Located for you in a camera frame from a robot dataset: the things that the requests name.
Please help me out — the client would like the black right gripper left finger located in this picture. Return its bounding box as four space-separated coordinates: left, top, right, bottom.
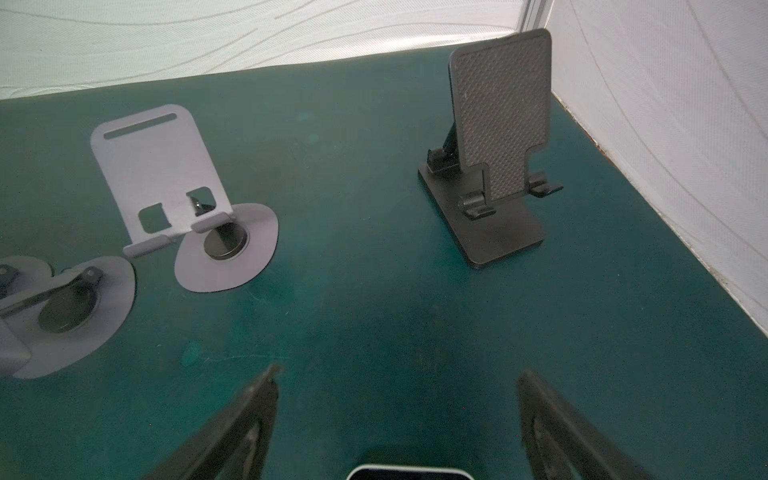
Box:
145 364 280 479

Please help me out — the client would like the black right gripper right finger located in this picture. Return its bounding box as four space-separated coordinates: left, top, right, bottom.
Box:
517 370 655 479

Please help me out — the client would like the phone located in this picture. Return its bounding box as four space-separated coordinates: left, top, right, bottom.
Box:
346 464 474 480

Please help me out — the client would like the grey phone stand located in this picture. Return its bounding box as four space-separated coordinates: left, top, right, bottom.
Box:
1 256 136 379
1 256 52 299

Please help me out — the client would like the far right grey stand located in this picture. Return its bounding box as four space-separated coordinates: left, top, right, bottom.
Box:
90 104 279 293

